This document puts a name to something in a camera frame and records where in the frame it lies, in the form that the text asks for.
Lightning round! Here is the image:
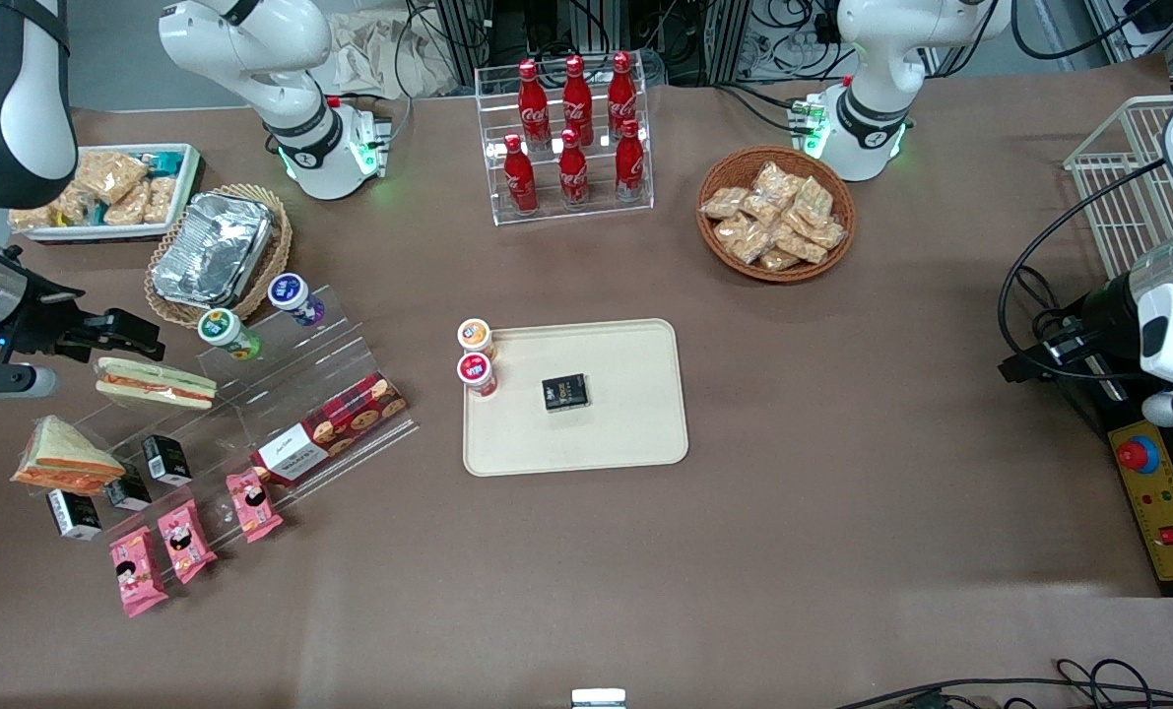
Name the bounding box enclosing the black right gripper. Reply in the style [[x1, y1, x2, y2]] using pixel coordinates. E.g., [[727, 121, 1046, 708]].
[[0, 262, 165, 363]]

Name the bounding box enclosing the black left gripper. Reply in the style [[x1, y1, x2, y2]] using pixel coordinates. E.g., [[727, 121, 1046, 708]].
[[998, 276, 1144, 383]]

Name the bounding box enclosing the triangular sandwich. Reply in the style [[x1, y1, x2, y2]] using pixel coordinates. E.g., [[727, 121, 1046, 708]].
[[10, 415, 126, 496]]

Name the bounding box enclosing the flat wrapped sandwich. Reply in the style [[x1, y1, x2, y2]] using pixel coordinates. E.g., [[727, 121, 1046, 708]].
[[94, 356, 218, 410]]

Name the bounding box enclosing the white rectangular snack tray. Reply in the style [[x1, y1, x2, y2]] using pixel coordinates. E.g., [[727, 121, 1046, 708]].
[[10, 144, 203, 243]]

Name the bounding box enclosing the beige plastic tray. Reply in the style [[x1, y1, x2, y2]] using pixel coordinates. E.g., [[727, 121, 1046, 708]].
[[462, 318, 689, 478]]

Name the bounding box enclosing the green lid cup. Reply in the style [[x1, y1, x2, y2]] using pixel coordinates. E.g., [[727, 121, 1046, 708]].
[[198, 308, 262, 361]]

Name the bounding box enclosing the silver foil container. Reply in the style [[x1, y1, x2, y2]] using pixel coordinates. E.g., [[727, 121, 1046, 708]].
[[152, 192, 274, 308]]

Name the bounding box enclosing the small black carton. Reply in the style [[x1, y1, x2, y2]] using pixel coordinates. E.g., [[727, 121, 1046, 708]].
[[46, 488, 102, 542], [105, 473, 152, 512], [143, 434, 193, 486]]

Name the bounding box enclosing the clear acrylic stepped stand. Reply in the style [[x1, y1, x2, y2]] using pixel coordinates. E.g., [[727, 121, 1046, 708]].
[[17, 284, 420, 541]]

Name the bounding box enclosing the blue lid purple cup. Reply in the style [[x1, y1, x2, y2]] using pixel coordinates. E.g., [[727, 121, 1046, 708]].
[[268, 273, 326, 327]]

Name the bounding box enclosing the oval tan wicker basket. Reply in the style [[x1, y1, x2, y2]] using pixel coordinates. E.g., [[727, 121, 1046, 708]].
[[144, 183, 293, 329]]

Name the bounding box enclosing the yellow control box red button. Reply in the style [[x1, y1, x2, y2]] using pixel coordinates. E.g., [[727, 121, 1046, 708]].
[[1106, 419, 1173, 597]]

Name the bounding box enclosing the pink snack packet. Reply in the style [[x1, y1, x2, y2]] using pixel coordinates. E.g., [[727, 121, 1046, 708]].
[[109, 527, 169, 618], [158, 498, 219, 585], [226, 468, 284, 544]]

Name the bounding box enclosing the red cookie box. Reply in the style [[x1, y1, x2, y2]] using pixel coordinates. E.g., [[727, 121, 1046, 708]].
[[251, 372, 408, 485]]

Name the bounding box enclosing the round brown wicker basket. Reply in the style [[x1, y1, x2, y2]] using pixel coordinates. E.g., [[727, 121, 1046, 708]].
[[696, 146, 857, 285]]

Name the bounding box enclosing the red lid cup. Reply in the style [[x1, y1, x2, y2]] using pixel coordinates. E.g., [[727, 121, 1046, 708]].
[[456, 352, 498, 399]]

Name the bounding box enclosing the beige cloth bag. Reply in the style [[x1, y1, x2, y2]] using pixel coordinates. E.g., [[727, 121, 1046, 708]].
[[312, 12, 454, 99]]

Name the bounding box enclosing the red cola bottle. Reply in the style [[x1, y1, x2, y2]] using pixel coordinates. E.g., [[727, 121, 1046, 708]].
[[562, 54, 595, 147], [615, 118, 646, 203], [558, 128, 590, 208], [608, 51, 639, 139], [518, 59, 551, 149], [503, 134, 538, 215]]

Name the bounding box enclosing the black box with gold print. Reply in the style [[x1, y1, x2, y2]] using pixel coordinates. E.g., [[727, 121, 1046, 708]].
[[542, 373, 593, 413]]

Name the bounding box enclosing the clear acrylic bottle rack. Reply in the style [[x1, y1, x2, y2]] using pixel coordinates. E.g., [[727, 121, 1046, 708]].
[[475, 57, 654, 227]]

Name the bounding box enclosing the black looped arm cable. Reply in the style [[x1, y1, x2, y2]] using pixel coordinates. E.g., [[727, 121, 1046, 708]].
[[998, 158, 1173, 380]]

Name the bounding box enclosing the white wire basket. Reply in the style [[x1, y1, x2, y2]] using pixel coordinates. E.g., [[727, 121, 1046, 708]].
[[1064, 95, 1173, 282]]

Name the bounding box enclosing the black table edge cable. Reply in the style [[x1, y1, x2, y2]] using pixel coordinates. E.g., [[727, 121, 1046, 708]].
[[832, 658, 1173, 709]]

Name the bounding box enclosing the metal equipment frame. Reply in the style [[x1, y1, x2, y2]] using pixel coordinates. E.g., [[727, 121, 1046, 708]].
[[433, 0, 843, 85]]

